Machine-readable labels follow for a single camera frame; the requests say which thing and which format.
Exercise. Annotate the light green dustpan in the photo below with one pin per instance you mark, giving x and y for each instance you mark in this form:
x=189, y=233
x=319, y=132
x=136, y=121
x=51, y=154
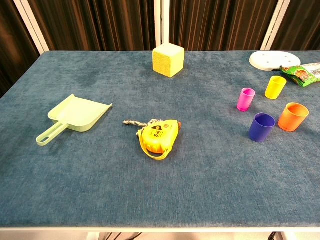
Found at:
x=77, y=112

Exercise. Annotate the yellow tape measure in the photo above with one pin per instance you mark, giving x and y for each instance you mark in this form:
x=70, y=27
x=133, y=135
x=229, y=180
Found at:
x=157, y=137

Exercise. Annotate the white table frame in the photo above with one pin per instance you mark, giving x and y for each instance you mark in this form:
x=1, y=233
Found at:
x=160, y=230

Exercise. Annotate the white oval plate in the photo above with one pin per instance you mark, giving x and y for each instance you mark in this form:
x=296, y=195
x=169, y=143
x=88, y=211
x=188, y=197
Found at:
x=270, y=60

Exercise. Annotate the dark brown curtain panel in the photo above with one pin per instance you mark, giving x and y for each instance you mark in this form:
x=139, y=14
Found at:
x=95, y=25
x=12, y=45
x=220, y=25
x=302, y=25

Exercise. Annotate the yellow sponge cube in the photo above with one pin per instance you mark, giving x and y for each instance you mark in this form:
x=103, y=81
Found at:
x=167, y=62

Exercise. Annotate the orange plastic cup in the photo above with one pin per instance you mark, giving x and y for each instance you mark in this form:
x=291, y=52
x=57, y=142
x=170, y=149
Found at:
x=291, y=122

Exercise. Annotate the yellow plastic cup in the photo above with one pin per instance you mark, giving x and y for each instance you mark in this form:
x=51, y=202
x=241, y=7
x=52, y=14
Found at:
x=273, y=91

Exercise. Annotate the green snack packet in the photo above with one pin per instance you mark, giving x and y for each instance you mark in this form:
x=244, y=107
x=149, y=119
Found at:
x=300, y=75

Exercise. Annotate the pink plastic cup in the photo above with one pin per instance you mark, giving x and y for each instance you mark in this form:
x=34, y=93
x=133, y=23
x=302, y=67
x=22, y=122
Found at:
x=245, y=102

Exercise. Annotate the white frame post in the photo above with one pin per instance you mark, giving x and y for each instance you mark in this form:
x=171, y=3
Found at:
x=161, y=22
x=32, y=27
x=275, y=25

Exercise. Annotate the blue table cloth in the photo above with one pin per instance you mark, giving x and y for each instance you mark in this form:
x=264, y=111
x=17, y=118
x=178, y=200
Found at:
x=175, y=187

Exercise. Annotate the blue plastic cup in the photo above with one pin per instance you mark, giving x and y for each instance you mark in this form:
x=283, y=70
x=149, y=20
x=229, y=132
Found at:
x=260, y=132

